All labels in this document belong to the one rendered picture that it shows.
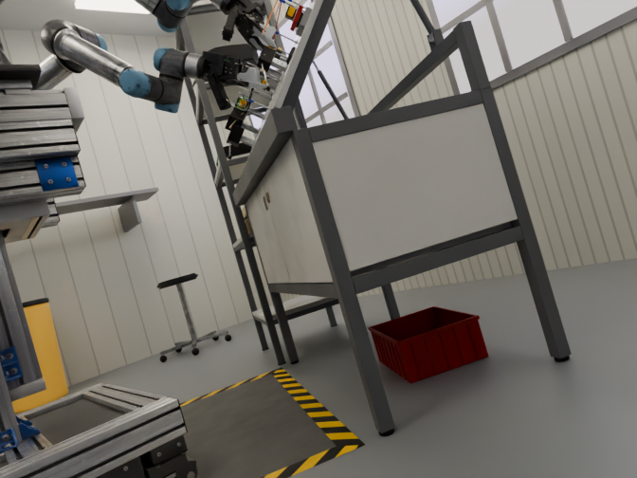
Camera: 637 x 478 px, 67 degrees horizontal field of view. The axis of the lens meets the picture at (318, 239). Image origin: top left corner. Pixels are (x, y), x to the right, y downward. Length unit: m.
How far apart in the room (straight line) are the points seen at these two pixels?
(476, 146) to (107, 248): 3.65
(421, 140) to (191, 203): 3.74
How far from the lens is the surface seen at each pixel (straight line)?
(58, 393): 3.96
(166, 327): 4.64
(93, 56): 1.68
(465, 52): 1.54
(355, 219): 1.25
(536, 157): 3.01
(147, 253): 4.65
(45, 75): 2.01
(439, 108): 1.42
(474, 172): 1.42
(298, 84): 1.45
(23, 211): 1.56
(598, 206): 2.92
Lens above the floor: 0.50
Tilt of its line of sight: 1 degrees up
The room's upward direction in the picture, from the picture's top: 16 degrees counter-clockwise
